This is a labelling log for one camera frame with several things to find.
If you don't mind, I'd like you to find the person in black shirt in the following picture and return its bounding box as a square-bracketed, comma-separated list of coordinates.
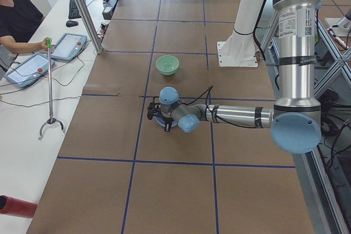
[1, 0, 45, 54]

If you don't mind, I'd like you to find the teach pendant tablet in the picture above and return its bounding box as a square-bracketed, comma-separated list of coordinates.
[51, 33, 87, 62]
[4, 53, 49, 89]

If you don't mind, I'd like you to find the black keyboard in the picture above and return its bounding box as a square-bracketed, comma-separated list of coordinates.
[68, 0, 81, 20]

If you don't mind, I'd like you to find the green handled reacher grabber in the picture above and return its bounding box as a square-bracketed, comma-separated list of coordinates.
[38, 38, 65, 140]

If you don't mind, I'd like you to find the black computer mouse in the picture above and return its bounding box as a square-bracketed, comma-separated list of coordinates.
[66, 20, 78, 27]

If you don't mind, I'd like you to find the person's hand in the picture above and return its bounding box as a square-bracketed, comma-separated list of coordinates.
[41, 38, 54, 52]

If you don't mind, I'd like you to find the far teach pendant tablet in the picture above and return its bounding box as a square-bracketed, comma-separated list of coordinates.
[51, 33, 87, 62]

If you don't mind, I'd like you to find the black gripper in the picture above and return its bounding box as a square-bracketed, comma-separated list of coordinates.
[159, 111, 174, 132]

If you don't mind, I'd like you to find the aluminium frame post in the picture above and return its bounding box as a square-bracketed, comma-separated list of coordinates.
[75, 0, 103, 54]

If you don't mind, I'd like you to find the near teach pendant tablet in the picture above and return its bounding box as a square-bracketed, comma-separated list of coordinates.
[4, 53, 49, 89]

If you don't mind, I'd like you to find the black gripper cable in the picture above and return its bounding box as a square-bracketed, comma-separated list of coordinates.
[180, 85, 257, 129]

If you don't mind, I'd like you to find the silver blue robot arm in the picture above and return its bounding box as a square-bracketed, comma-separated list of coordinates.
[148, 0, 322, 154]

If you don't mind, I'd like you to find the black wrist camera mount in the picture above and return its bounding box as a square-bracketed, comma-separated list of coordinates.
[147, 97, 160, 120]

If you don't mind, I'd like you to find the blue bowl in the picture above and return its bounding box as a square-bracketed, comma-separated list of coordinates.
[155, 117, 177, 128]

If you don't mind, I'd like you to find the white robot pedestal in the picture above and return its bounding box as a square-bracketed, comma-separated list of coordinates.
[217, 0, 264, 67]

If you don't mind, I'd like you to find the green bowl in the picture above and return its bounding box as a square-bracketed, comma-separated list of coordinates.
[156, 55, 180, 76]

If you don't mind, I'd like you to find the red cylinder bottle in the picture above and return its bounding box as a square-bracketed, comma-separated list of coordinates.
[1, 195, 38, 218]

